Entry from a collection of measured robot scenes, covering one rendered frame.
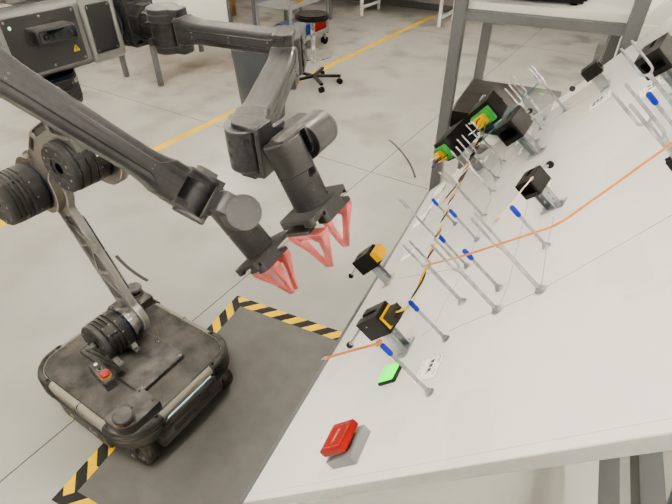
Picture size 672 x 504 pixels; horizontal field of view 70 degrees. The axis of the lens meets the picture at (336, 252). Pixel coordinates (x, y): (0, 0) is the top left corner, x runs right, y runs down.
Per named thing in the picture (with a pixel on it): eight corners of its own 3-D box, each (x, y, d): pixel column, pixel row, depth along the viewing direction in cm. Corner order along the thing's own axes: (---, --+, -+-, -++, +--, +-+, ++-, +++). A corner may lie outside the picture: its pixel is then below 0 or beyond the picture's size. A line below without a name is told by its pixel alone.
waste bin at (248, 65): (238, 127, 421) (228, 53, 383) (239, 107, 457) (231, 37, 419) (290, 124, 426) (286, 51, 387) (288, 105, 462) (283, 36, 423)
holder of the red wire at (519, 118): (558, 126, 114) (529, 92, 113) (541, 156, 107) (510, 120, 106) (541, 136, 118) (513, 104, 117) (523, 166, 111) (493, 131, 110)
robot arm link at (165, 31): (166, 33, 125) (161, 11, 122) (194, 39, 121) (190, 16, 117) (138, 43, 119) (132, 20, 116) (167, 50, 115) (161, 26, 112)
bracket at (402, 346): (406, 340, 85) (387, 321, 85) (415, 337, 84) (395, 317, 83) (396, 359, 82) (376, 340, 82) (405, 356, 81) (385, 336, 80)
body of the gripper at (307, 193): (349, 193, 74) (330, 150, 71) (316, 230, 67) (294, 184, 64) (317, 198, 78) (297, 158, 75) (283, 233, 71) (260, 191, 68)
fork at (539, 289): (546, 292, 63) (476, 215, 61) (534, 297, 65) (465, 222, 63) (547, 283, 65) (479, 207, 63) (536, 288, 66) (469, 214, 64)
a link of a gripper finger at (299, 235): (361, 247, 76) (338, 196, 72) (340, 275, 71) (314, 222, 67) (328, 249, 80) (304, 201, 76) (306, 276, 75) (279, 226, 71)
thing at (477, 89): (445, 128, 165) (448, 109, 160) (469, 94, 190) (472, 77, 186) (546, 146, 154) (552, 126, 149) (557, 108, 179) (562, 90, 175)
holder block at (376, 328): (381, 324, 86) (365, 309, 85) (401, 316, 82) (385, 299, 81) (371, 341, 83) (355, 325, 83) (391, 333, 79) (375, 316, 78)
